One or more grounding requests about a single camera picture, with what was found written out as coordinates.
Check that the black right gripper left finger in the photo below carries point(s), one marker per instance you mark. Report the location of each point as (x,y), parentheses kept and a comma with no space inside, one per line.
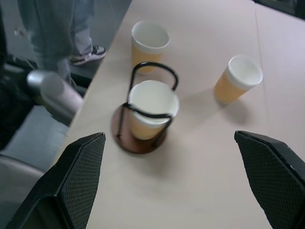
(74,181)

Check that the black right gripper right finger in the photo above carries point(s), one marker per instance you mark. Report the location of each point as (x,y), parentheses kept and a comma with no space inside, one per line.
(274,176)

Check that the orange ribbed paper cup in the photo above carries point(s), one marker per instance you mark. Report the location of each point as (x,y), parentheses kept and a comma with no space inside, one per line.
(152,109)
(148,47)
(236,81)

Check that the silver robot body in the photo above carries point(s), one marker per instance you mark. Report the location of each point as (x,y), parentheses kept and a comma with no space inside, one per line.
(16,176)

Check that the person in grey trousers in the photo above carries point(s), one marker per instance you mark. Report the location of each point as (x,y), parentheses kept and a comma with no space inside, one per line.
(59,35)

